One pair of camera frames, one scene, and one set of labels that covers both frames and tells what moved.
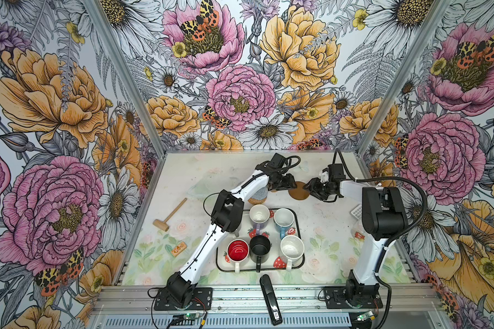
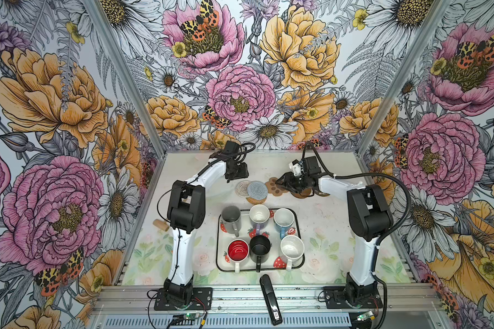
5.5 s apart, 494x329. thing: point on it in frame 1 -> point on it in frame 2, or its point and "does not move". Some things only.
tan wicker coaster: (256, 201) does not move
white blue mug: (283, 218) does not move
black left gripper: (289, 184) -> (243, 173)
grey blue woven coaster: (261, 193) does not move
